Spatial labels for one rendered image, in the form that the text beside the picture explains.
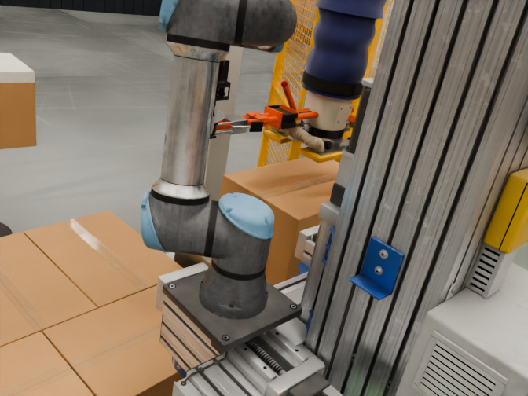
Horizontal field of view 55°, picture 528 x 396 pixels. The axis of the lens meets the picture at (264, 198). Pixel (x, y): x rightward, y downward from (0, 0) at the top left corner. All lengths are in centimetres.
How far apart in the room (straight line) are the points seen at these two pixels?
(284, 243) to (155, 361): 57
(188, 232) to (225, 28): 38
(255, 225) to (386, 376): 39
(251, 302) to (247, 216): 19
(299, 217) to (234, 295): 72
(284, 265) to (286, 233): 12
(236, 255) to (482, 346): 46
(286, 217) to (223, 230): 77
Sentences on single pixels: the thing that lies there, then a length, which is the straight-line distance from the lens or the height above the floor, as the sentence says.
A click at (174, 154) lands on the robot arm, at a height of 136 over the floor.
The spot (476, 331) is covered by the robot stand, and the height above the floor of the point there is 123.
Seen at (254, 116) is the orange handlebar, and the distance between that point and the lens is 165.
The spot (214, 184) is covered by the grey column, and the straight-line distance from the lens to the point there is 306.
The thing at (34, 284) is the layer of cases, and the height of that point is 54.
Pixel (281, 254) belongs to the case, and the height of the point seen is 79.
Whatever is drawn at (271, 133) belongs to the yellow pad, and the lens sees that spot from 192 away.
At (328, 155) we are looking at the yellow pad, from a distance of 181.
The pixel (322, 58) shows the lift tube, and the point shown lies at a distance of 182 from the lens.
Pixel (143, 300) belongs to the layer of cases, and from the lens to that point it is 190.
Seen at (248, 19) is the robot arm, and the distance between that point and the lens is 92.
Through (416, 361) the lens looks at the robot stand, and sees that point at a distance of 95.
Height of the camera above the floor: 171
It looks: 25 degrees down
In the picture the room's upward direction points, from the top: 10 degrees clockwise
